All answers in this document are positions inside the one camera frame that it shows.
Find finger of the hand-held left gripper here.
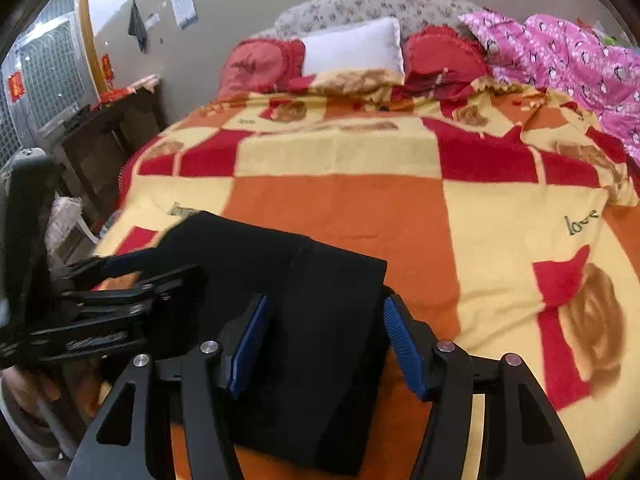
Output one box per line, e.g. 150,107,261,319
57,250,166,286
30,265,207,361

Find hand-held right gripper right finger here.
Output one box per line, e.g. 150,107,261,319
382,294,586,480

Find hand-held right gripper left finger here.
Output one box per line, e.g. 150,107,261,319
67,294,273,480

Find black pants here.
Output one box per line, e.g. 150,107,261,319
140,211,388,477

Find person's left forearm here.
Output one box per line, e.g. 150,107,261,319
0,360,86,461

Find white plastic chair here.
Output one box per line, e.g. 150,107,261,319
45,195,101,266

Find dark wooden table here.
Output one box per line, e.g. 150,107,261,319
47,76,168,221

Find red yellow printed blanket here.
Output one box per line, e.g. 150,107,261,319
75,67,640,480

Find window with metal grille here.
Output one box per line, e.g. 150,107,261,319
0,0,96,161

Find red heart-shaped cushion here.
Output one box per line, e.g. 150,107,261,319
402,25,493,101
216,37,307,101

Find dark hanging cloth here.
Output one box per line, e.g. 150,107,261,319
127,0,149,54

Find white pillow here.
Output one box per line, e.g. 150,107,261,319
300,16,405,77

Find pink penguin print quilt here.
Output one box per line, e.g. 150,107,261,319
457,7,640,163

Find floral padded headboard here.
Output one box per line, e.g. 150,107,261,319
250,0,488,43

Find red hanging wall decoration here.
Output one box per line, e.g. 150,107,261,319
100,52,117,91

